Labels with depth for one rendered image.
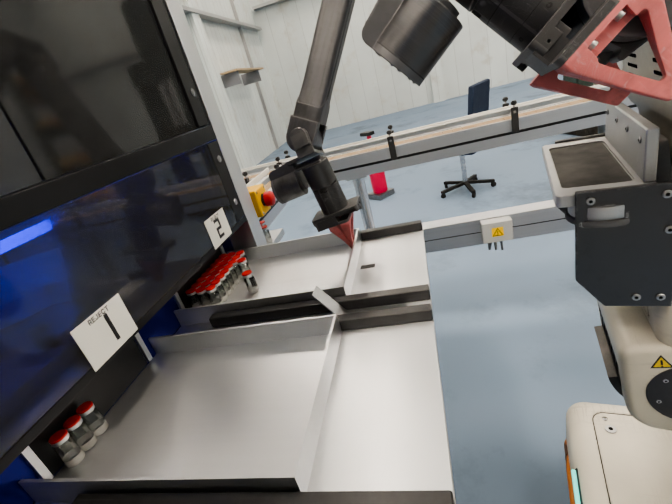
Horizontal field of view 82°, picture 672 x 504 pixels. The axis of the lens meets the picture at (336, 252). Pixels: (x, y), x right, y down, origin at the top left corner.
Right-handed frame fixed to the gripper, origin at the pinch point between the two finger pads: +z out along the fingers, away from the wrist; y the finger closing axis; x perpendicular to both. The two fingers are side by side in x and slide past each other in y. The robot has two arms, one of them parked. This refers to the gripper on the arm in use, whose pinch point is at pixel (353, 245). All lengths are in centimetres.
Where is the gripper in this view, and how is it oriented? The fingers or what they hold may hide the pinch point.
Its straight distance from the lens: 84.5
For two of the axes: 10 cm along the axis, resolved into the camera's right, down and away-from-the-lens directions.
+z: 4.2, 8.4, 3.5
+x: -1.6, 4.4, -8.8
